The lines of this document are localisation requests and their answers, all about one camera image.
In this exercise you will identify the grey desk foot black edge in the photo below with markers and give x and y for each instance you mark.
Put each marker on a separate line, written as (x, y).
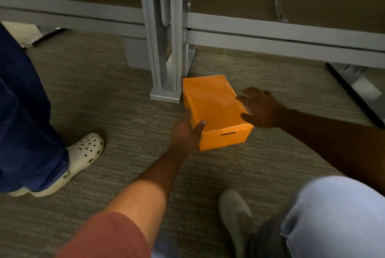
(30, 33)
(358, 86)

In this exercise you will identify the light blue jeans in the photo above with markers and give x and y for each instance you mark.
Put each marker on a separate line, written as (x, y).
(334, 218)

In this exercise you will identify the grey shoe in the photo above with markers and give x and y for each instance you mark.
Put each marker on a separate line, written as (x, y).
(236, 215)

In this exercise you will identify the person's left forearm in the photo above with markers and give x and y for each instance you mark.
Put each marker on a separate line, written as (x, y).
(150, 182)

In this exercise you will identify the grey desk leg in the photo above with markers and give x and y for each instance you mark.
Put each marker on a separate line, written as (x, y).
(178, 35)
(155, 41)

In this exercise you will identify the person's right thumb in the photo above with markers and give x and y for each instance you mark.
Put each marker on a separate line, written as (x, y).
(247, 118)

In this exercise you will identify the person's right forearm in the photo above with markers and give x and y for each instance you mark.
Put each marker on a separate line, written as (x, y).
(337, 146)

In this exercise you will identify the beige perforated clog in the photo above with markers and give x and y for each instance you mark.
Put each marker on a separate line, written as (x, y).
(79, 155)

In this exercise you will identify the person's left hand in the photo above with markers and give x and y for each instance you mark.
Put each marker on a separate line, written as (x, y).
(184, 137)

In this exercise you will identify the person's left thumb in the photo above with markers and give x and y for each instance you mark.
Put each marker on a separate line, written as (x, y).
(199, 127)

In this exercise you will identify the person's right hand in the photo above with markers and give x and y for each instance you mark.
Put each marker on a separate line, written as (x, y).
(266, 110)

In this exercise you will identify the red shirt sleeve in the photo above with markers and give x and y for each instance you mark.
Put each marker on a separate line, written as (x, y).
(105, 238)

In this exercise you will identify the orange cardboard box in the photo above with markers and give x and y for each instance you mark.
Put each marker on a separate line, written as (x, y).
(212, 101)

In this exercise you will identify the grey desk crossbeam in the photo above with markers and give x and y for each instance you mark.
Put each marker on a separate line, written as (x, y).
(69, 14)
(285, 36)

